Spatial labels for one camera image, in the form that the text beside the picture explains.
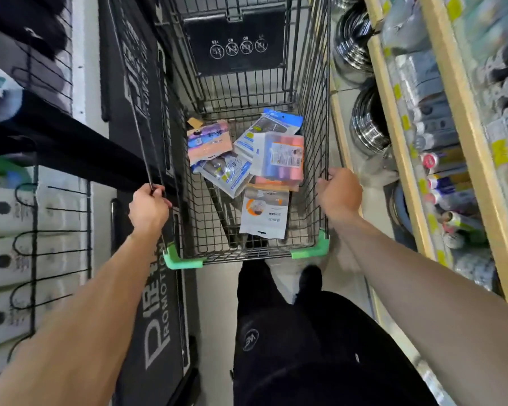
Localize pink purple packet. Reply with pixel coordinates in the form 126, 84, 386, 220
187, 120, 234, 167

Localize black sign panel white lettering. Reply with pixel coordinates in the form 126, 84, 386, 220
98, 0, 200, 406

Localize green packet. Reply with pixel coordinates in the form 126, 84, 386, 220
0, 153, 36, 188

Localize salmon flat packet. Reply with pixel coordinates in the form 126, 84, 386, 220
250, 175, 301, 193

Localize stack of steel pots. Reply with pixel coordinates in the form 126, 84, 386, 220
349, 79, 393, 156
333, 0, 376, 77

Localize white blue striped packet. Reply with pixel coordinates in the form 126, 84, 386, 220
192, 151, 255, 199

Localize black shoe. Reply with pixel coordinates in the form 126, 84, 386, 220
298, 265, 323, 297

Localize person's left forearm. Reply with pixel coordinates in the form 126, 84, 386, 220
0, 229, 164, 406

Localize clear pack of pink rolls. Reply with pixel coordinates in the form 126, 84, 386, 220
251, 132, 305, 185

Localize person's right hand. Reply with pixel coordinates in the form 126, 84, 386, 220
316, 167, 364, 222

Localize black wire shopping cart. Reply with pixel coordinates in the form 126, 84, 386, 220
150, 0, 349, 270

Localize blue rimmed pan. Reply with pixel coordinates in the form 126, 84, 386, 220
385, 182, 416, 239

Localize black hanging garments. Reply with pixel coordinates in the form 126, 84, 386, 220
0, 0, 73, 116

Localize blue white flat packet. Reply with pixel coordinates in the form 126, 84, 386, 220
234, 108, 304, 159

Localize black wire rack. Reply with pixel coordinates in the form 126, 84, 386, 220
8, 165, 94, 364

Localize black trousers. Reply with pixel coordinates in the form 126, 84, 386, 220
232, 260, 439, 406

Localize person's left hand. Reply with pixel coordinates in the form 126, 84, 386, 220
128, 183, 173, 238

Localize wooden shelf unit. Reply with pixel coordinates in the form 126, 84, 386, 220
362, 0, 508, 314

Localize clear plastic bag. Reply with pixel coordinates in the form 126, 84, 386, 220
359, 145, 400, 187

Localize white packet with orange print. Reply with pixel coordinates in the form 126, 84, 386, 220
239, 184, 290, 240

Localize black shelf beam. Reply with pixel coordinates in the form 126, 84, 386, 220
0, 91, 163, 195

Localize row of dark packaged goods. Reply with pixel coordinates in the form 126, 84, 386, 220
446, 0, 508, 203

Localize person's right forearm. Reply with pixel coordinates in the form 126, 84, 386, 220
328, 210, 508, 406

